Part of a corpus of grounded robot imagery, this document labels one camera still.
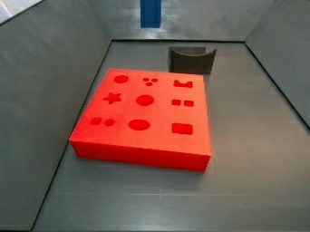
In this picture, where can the black curved holder stand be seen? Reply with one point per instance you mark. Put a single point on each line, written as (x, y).
(189, 59)

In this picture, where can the red shape sorting board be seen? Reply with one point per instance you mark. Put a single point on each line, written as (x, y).
(147, 119)

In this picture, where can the blue rectangular block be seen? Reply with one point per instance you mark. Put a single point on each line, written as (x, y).
(150, 13)

